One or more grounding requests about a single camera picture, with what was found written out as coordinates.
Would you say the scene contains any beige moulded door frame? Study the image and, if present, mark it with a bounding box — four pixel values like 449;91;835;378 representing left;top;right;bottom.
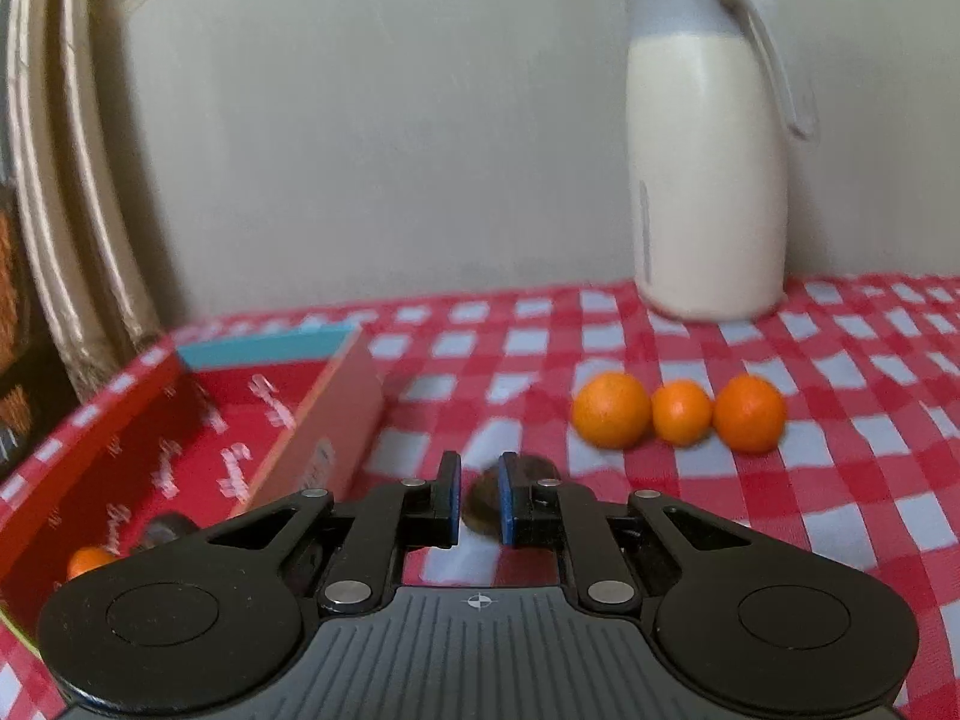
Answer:
4;0;162;406

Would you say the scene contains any cream thermos jug grey lid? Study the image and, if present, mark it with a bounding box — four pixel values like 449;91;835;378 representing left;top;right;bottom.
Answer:
625;0;818;322

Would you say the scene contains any dark brown round fruit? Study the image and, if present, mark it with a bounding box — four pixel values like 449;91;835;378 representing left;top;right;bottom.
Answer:
463;454;562;539
139;512;197;550

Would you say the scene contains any red checkered tablecloth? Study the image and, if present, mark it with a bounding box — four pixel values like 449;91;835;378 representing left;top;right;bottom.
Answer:
0;274;960;720

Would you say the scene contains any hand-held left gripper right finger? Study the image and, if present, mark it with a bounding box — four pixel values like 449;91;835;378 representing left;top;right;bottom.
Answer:
497;451;773;616

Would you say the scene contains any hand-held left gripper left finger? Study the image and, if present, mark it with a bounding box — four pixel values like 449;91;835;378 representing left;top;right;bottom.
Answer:
180;451;464;616

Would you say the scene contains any red cardboard box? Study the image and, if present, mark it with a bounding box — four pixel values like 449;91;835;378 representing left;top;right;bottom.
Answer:
0;322;387;653

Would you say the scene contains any orange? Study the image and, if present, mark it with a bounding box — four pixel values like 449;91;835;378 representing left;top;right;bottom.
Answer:
651;380;713;447
571;371;652;451
66;546;121;582
712;373;788;455

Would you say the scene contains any brown wicker chair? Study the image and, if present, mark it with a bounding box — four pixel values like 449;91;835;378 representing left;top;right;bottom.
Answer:
0;165;76;477

